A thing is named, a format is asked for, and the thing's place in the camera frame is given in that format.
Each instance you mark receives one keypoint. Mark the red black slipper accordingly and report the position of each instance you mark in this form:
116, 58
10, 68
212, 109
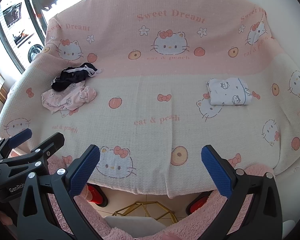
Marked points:
96, 196
196, 203

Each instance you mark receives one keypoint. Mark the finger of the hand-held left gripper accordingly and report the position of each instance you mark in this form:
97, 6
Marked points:
52, 142
21, 136

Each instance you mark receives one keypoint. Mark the washing machine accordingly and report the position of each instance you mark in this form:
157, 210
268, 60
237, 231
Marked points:
35, 52

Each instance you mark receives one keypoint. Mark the pink fleece clothing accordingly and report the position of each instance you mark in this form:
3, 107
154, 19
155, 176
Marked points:
190, 226

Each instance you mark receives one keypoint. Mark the pink bear printed pants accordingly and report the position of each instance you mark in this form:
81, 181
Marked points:
65, 100

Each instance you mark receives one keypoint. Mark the black sliding door frame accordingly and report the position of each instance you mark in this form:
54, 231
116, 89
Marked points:
31, 12

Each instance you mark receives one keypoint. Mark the pink white cat printed blanket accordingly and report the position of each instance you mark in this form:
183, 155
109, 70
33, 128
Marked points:
165, 87

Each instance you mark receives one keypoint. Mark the white stool seat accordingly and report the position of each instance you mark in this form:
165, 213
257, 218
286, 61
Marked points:
135, 223

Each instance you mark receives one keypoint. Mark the built-in oven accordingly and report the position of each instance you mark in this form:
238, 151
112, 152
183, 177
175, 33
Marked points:
12, 15
22, 37

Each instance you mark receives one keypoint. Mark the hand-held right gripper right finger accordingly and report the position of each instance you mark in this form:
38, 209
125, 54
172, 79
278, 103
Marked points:
215, 170

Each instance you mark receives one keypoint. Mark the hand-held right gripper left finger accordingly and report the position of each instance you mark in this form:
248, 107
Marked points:
87, 172

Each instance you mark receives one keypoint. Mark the black white striped shorts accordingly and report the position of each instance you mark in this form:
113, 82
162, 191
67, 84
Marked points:
70, 77

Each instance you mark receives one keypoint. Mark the white printed folded garment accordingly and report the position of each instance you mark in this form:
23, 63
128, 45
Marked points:
227, 90

